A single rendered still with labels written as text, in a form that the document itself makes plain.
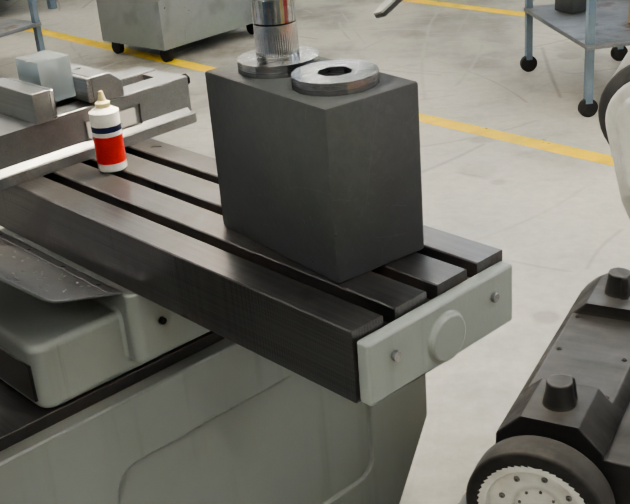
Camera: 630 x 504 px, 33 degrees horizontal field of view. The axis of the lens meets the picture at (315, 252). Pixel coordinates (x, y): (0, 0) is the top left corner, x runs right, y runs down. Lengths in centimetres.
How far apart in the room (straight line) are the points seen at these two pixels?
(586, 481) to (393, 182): 54
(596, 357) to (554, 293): 147
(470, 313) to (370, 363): 15
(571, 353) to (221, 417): 55
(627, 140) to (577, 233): 211
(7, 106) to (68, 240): 25
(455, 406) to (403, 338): 160
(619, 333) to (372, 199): 75
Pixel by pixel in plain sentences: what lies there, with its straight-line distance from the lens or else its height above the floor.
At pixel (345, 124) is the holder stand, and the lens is 102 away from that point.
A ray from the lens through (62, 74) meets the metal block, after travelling 154.
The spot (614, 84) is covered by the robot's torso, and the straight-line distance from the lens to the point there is 143.
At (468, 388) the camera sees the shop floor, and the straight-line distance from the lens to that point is 268.
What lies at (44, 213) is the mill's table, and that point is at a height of 94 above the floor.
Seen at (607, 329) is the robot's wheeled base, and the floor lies 59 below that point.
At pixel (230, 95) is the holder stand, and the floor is 113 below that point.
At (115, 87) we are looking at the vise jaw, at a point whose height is 104.
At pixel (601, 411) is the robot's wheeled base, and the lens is 153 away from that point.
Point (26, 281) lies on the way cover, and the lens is 131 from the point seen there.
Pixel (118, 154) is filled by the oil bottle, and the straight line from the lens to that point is 146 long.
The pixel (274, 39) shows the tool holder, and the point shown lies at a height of 118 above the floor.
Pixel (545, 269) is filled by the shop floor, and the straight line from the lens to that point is 327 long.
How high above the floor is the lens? 144
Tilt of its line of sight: 25 degrees down
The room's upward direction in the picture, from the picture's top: 5 degrees counter-clockwise
